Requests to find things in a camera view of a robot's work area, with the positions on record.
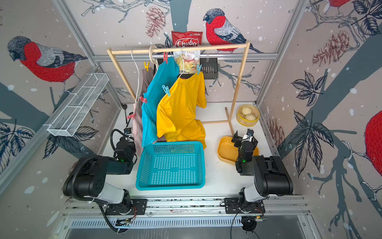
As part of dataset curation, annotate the yellow t-shirt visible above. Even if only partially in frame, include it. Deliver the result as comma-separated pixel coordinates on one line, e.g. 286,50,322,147
156,72,207,148

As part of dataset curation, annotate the white wire hanger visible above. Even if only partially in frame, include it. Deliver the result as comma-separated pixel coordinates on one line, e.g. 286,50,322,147
177,47,201,78

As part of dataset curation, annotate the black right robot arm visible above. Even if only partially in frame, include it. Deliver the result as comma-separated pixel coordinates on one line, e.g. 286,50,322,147
231,128,293,213

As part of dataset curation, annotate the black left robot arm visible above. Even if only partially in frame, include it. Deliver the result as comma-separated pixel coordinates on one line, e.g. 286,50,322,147
63,137,137,215

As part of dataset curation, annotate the yellow plastic tray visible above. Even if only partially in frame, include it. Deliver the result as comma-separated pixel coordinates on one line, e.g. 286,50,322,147
217,136,246,165

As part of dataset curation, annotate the yellow bowl with buns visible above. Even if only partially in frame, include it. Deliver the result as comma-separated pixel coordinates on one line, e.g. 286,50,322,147
236,105,261,127

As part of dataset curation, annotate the red clothespin on pink shirt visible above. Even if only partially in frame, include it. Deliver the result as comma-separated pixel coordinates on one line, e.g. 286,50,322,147
126,112,136,120

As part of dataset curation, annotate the teal plastic laundry basket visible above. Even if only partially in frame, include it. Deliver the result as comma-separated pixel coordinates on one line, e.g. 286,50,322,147
136,141,206,191

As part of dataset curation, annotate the red clothespin lower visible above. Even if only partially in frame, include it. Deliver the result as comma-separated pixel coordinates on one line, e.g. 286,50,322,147
140,97,147,104

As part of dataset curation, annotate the pink-grey t-shirt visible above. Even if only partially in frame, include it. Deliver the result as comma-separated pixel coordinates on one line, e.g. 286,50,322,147
132,67,154,156

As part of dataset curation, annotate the teal t-shirt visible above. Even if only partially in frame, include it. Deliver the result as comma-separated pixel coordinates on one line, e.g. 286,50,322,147
142,57,179,147

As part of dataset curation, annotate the yellow clothespin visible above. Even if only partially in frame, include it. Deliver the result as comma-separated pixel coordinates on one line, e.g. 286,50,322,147
144,62,150,72

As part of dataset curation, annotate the red Chuba chips bag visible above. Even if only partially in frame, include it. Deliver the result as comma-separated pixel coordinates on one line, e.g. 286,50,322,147
172,31,203,74

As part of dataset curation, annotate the wooden clothes rack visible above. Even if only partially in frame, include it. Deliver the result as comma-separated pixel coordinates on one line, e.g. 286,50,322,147
107,41,251,135

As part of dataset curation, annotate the white wire wall shelf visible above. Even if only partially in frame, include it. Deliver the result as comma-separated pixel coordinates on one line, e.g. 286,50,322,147
47,73,109,136

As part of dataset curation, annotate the black wall basket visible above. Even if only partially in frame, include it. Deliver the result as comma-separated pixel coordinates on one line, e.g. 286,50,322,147
155,57,219,80

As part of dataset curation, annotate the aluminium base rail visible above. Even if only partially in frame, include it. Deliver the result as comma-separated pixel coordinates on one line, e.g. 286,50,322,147
62,195,312,231

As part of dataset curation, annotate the wooden ring hanger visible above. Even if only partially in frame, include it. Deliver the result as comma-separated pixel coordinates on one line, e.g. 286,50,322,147
149,44,159,68

